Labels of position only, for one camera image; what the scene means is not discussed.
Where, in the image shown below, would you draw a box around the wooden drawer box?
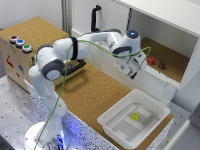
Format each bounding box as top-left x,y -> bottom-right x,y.
0,16 -> 72,93

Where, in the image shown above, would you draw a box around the green button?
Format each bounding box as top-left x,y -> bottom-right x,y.
21,43 -> 34,54

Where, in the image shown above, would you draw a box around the purple block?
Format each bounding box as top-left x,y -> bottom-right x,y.
157,61 -> 167,70

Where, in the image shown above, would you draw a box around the pink block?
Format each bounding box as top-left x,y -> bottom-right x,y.
147,57 -> 156,66

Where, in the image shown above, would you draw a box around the black door handle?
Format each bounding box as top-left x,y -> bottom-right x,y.
91,4 -> 103,33

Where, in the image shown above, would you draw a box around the red button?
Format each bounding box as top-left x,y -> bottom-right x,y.
8,34 -> 19,45

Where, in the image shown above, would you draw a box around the white sliding door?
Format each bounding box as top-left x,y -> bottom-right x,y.
71,0 -> 133,42

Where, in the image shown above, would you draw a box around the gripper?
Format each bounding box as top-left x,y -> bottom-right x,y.
114,53 -> 148,80

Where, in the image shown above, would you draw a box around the white plastic box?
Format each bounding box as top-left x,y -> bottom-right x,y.
96,88 -> 172,150

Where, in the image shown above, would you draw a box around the blue button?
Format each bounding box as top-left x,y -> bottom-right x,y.
15,38 -> 26,49

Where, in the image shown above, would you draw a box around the yellow block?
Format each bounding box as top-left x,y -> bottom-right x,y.
131,112 -> 139,122

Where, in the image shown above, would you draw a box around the black drawer handle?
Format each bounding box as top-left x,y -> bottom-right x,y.
61,59 -> 87,77

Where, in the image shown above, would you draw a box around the green cable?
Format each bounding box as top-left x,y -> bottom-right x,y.
32,39 -> 153,150

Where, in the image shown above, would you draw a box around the white cabinet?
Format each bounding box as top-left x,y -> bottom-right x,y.
62,0 -> 200,107

